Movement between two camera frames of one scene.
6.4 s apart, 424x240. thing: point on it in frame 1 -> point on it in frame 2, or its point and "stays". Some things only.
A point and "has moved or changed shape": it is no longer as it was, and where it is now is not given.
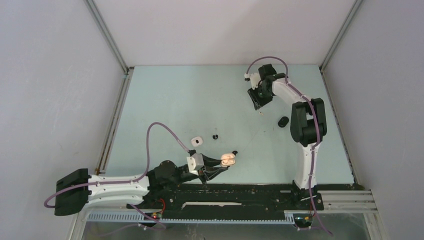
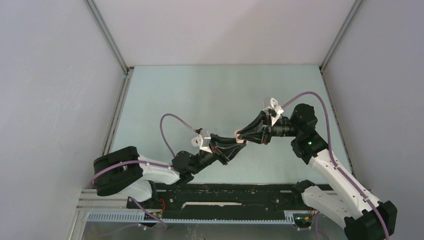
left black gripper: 208,171 -> 224,148
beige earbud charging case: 228,159 has moved or changed shape
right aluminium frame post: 341,32 stays
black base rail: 228,198 stays
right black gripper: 258,102 -> 260,122
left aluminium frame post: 126,69 stays
